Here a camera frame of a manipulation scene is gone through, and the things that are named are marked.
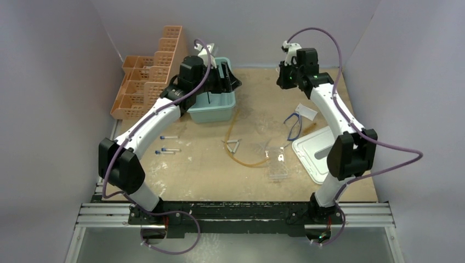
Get white tub lid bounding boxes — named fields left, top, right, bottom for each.
left=292, top=126, right=335, bottom=185

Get teal plastic tub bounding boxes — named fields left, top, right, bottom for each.
left=187, top=57, right=236, bottom=123

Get orange plastic rack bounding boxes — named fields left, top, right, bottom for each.
left=110, top=26, right=189, bottom=120

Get clear glass funnel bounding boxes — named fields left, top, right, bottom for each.
left=254, top=138, right=271, bottom=154

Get upper blue-capped test tube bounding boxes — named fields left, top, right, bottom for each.
left=160, top=136, right=179, bottom=140

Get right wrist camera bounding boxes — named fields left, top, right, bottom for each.
left=281, top=41, right=302, bottom=66

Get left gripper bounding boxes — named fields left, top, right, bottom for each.
left=193, top=62, right=241, bottom=96

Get blue safety glasses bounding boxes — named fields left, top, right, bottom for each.
left=283, top=112, right=302, bottom=141

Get white paper tag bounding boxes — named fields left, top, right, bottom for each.
left=295, top=104, right=318, bottom=121

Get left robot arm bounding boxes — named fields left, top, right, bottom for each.
left=98, top=55, right=242, bottom=224

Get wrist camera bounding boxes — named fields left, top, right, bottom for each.
left=194, top=39, right=218, bottom=69
left=281, top=41, right=302, bottom=66

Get amber rubber tubing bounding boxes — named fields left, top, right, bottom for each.
left=224, top=108, right=317, bottom=168

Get clear well plate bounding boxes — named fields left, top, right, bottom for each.
left=265, top=147, right=288, bottom=180

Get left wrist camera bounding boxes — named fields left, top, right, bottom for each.
left=194, top=39, right=218, bottom=69

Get clay pipe triangle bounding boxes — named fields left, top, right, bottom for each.
left=221, top=139, right=242, bottom=155

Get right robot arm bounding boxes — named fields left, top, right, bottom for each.
left=276, top=43, right=378, bottom=223

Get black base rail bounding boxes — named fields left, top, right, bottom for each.
left=128, top=201, right=344, bottom=240

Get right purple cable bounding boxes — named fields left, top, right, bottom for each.
left=287, top=27, right=424, bottom=248

